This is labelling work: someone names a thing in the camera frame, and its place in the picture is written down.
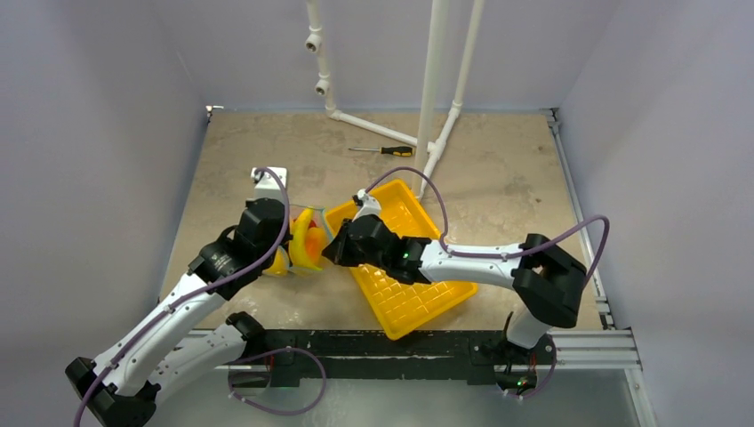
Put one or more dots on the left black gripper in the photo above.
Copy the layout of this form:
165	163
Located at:
248	201

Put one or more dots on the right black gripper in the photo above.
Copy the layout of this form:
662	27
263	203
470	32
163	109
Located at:
340	248

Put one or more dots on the yellow lemon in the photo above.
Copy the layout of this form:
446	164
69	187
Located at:
280	264

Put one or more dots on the orange yellow mango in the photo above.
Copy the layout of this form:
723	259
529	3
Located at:
315	240

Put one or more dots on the clear zip top bag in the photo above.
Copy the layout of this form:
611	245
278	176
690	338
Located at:
317	221

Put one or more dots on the yellow banana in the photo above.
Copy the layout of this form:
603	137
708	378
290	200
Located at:
296	249

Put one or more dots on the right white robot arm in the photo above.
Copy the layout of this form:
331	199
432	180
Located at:
546	278

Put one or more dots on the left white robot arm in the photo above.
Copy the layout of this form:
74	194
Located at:
124	385

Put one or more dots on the yellow plastic tray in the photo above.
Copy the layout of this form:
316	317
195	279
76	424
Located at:
399	308

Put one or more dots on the black yellow screwdriver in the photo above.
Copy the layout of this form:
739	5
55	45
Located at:
397	151

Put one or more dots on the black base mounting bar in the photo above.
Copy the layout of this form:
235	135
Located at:
473	357

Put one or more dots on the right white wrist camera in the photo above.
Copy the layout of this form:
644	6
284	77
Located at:
366	205

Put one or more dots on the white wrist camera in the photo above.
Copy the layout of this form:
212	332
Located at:
366	205
265	186

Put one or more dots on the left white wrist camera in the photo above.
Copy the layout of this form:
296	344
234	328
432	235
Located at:
265	186

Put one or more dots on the white pvc pipe frame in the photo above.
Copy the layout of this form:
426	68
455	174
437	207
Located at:
427	153

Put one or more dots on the aluminium rail frame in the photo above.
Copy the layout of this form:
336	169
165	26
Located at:
501	177

